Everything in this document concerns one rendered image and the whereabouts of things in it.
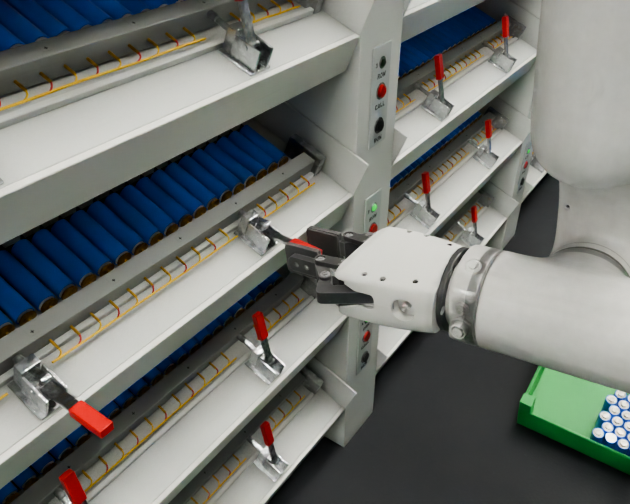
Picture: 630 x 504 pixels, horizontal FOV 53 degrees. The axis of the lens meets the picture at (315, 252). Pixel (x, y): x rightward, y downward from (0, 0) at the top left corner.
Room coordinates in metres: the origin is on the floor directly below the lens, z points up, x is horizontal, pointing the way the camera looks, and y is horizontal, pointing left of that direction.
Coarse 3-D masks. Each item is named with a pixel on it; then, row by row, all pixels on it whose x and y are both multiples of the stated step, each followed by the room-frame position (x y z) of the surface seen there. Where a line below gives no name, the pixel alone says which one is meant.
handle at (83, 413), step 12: (48, 384) 0.34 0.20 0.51; (48, 396) 0.33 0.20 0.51; (60, 396) 0.33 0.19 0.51; (72, 396) 0.33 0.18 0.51; (72, 408) 0.31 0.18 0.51; (84, 408) 0.31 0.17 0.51; (84, 420) 0.30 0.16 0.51; (96, 420) 0.30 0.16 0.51; (108, 420) 0.30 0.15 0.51; (96, 432) 0.30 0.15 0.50; (108, 432) 0.30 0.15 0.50
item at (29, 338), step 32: (256, 192) 0.60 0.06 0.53; (192, 224) 0.53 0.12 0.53; (224, 224) 0.56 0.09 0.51; (160, 256) 0.48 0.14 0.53; (96, 288) 0.43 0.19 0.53; (128, 288) 0.45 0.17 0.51; (160, 288) 0.46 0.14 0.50; (32, 320) 0.39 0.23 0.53; (64, 320) 0.39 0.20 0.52; (96, 320) 0.41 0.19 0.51; (0, 352) 0.35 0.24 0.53; (32, 352) 0.37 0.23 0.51
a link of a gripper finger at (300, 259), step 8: (288, 248) 0.51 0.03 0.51; (296, 248) 0.51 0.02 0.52; (304, 248) 0.50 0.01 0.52; (312, 248) 0.50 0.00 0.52; (288, 256) 0.51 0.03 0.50; (296, 256) 0.50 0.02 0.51; (304, 256) 0.50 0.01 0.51; (312, 256) 0.50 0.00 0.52; (288, 264) 0.51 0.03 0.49; (296, 264) 0.50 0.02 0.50; (304, 264) 0.49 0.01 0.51; (312, 264) 0.49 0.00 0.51; (296, 272) 0.51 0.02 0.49; (304, 272) 0.49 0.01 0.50; (312, 272) 0.49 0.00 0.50; (320, 272) 0.47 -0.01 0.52; (328, 272) 0.47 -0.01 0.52
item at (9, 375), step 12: (300, 180) 0.67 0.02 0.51; (288, 192) 0.65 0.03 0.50; (264, 204) 0.61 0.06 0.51; (228, 228) 0.56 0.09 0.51; (216, 240) 0.54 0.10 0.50; (192, 252) 0.52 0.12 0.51; (180, 264) 0.50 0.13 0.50; (156, 276) 0.48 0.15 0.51; (144, 288) 0.46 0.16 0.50; (120, 300) 0.44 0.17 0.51; (96, 312) 0.42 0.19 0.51; (108, 312) 0.43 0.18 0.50; (84, 324) 0.41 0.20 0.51; (60, 336) 0.39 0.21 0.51; (72, 336) 0.40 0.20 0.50; (48, 348) 0.38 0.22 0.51; (12, 372) 0.35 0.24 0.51; (0, 384) 0.34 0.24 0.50
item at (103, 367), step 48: (288, 144) 0.71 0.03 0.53; (336, 144) 0.69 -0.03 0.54; (336, 192) 0.68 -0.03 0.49; (240, 240) 0.56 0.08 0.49; (192, 288) 0.48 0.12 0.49; (240, 288) 0.51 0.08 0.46; (96, 336) 0.41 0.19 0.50; (144, 336) 0.42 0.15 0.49; (192, 336) 0.47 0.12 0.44; (96, 384) 0.36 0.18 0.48; (0, 432) 0.31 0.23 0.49; (48, 432) 0.32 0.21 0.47; (0, 480) 0.29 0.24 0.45
